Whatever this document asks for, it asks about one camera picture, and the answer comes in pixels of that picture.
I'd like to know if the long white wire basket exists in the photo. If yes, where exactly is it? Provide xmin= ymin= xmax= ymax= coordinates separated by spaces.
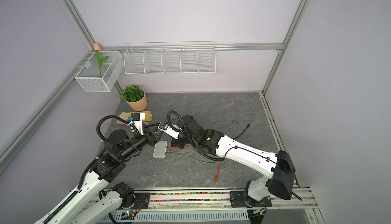
xmin=123 ymin=42 xmax=216 ymax=75

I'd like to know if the pink artificial tulip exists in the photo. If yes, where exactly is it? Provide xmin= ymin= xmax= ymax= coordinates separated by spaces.
xmin=93 ymin=43 xmax=108 ymax=77

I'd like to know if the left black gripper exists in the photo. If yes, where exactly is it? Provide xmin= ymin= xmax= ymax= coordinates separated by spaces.
xmin=120 ymin=122 xmax=166 ymax=161

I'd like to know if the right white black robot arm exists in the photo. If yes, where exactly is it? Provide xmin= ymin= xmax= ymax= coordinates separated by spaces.
xmin=163 ymin=116 xmax=296 ymax=207

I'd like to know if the red ethernet cable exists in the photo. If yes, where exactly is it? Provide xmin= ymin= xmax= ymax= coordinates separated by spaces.
xmin=166 ymin=144 xmax=221 ymax=182

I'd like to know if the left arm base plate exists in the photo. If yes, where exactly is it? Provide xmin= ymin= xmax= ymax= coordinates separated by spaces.
xmin=121 ymin=192 xmax=151 ymax=210

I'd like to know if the small white wire basket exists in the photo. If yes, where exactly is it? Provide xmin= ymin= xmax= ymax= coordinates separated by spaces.
xmin=75 ymin=51 xmax=124 ymax=92

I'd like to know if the white network switch box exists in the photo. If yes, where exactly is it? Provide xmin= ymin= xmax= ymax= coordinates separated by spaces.
xmin=153 ymin=140 xmax=168 ymax=159

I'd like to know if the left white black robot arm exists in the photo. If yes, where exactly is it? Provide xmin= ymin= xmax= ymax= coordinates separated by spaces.
xmin=37 ymin=116 xmax=170 ymax=224

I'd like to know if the yellow work glove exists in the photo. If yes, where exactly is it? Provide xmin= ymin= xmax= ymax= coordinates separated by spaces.
xmin=119 ymin=110 xmax=153 ymax=125

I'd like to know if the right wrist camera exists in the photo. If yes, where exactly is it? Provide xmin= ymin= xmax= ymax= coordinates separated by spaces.
xmin=158 ymin=121 xmax=180 ymax=139

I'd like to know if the green plant in pot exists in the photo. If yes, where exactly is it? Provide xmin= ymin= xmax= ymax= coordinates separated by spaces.
xmin=121 ymin=85 xmax=148 ymax=111

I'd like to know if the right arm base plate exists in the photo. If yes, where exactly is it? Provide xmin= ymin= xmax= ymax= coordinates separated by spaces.
xmin=229 ymin=190 xmax=272 ymax=208

